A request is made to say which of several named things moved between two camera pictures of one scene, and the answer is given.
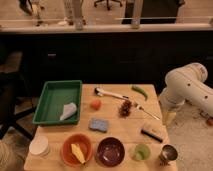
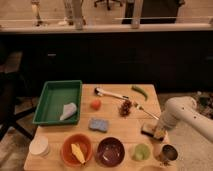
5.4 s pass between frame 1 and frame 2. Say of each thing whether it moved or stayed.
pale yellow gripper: moved
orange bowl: stayed
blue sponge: stayed
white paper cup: stayed
